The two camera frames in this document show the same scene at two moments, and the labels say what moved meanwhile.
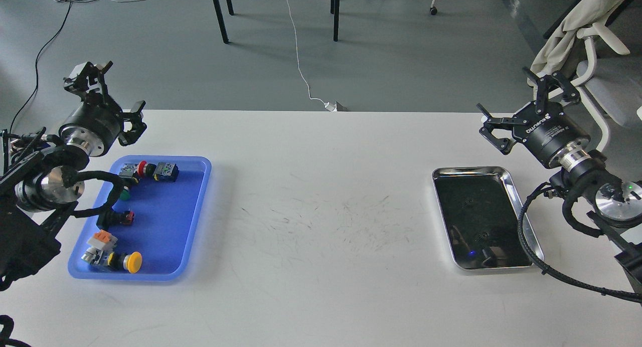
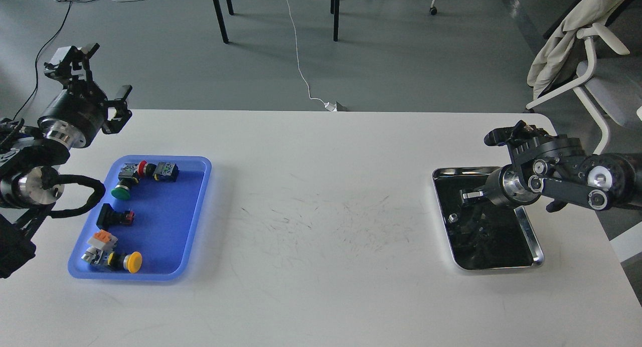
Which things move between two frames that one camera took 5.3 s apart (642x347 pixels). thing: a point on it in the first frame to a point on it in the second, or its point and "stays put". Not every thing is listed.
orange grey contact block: (103, 239) stays put
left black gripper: (97, 125) to (73, 118)
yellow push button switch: (132, 262) stays put
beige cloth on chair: (594, 8) stays put
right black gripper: (553, 134) to (506, 187)
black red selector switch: (108, 220) stays put
